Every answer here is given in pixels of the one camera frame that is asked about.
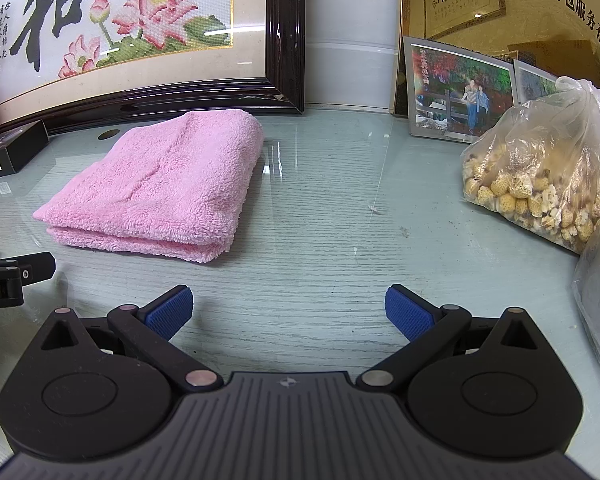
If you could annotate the framed lotus embroidery picture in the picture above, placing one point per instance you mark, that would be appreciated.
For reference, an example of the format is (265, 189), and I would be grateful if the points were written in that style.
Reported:
(130, 25)

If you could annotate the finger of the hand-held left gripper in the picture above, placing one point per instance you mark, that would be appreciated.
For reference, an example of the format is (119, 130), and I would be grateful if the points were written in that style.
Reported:
(35, 266)

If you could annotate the brown round disc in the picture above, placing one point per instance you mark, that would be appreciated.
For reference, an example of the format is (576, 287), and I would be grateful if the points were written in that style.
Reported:
(108, 134)

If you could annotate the black box with white label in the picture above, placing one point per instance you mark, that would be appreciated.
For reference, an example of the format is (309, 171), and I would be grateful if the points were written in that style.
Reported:
(15, 152)

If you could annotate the pink towel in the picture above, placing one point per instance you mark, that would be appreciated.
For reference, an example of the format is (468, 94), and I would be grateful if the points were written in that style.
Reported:
(160, 185)

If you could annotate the clear bag of yellow snacks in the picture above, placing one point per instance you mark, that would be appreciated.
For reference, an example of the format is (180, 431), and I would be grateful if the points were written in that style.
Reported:
(535, 180)

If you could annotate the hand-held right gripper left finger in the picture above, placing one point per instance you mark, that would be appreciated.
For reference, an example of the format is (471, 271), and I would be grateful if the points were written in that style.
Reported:
(170, 311)

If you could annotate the small silver framed photo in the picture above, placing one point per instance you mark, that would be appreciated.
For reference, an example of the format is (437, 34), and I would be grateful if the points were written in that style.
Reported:
(532, 82)

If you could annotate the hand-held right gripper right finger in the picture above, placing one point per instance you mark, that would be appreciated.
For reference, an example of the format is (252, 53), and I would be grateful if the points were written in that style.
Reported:
(407, 312)

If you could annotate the gold metal plaque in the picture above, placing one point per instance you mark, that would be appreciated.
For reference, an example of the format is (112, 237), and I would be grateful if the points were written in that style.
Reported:
(540, 5)

